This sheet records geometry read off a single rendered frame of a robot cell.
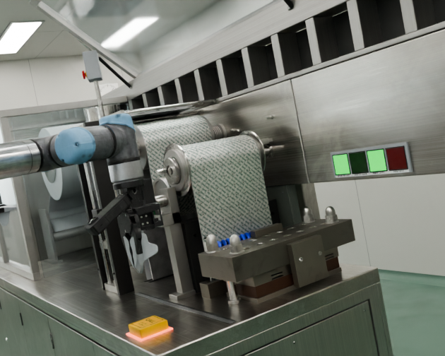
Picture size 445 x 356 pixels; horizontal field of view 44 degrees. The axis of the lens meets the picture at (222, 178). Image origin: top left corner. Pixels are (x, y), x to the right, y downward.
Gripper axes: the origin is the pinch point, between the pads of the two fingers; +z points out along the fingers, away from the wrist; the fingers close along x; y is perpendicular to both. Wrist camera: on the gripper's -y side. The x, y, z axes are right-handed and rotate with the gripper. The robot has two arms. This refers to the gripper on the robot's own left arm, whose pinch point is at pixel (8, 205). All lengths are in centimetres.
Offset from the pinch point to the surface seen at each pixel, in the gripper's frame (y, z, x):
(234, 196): -1, 31, 66
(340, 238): 12, 42, 92
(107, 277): 26.3, 19.5, 19.7
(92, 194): -0.8, 19.6, 17.0
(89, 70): -41, 36, 1
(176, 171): -9, 17, 58
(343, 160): -9, 41, 95
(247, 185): -3, 35, 68
